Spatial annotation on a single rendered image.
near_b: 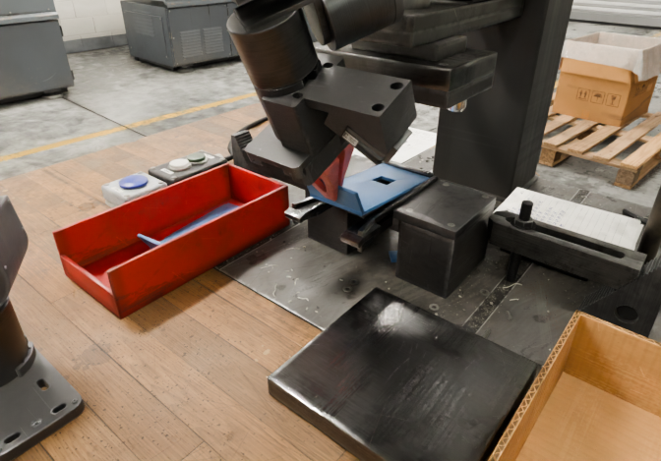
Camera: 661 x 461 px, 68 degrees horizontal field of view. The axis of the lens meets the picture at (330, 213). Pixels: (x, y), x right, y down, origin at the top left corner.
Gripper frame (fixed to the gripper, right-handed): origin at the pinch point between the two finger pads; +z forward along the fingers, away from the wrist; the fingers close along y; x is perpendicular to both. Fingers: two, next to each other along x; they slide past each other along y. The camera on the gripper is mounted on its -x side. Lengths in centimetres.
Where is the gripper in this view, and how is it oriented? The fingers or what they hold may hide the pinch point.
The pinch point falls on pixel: (330, 191)
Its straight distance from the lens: 50.4
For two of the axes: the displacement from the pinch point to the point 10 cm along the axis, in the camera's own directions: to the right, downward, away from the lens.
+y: 5.8, -7.0, 4.1
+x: -7.7, -3.1, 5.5
